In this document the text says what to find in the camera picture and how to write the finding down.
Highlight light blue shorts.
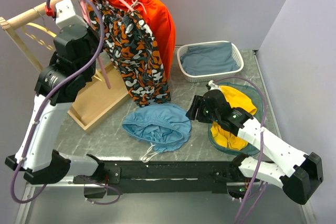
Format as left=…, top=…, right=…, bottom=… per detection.
left=122, top=103, right=192, bottom=163

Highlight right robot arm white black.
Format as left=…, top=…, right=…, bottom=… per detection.
left=186, top=89, right=323, bottom=205

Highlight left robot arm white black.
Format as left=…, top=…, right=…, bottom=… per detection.
left=5, top=24, right=104, bottom=185

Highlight yellow shorts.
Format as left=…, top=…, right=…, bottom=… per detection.
left=211, top=86, right=258, bottom=151

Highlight camouflage shorts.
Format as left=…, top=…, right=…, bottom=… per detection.
left=90, top=0, right=171, bottom=107

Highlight yellow wooden hanger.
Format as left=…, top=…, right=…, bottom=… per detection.
left=22, top=8, right=57, bottom=51

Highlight orange shorts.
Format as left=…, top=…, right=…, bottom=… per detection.
left=124, top=0, right=176, bottom=78

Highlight teal transparent basket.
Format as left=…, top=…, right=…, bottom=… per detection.
left=208, top=82, right=264, bottom=156

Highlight white plastic basket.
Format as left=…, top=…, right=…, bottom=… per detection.
left=176, top=40, right=244, bottom=82

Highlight grey-blue cloth in basket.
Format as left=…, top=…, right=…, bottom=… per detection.
left=180, top=42, right=239, bottom=76

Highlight wooden clothes rack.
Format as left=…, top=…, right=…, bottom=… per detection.
left=1, top=3, right=130, bottom=133

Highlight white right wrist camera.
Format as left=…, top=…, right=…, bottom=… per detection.
left=206, top=80, right=221, bottom=91

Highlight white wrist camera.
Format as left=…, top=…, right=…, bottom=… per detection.
left=206, top=80, right=221, bottom=91
left=45, top=0, right=88, bottom=29

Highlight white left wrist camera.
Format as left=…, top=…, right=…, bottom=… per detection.
left=45, top=0, right=88, bottom=29

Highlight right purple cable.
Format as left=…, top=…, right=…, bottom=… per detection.
left=213, top=76, right=268, bottom=224

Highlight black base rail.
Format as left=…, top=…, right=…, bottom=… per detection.
left=73, top=161, right=248, bottom=199

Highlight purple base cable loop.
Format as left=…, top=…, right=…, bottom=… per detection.
left=78, top=178, right=121, bottom=206

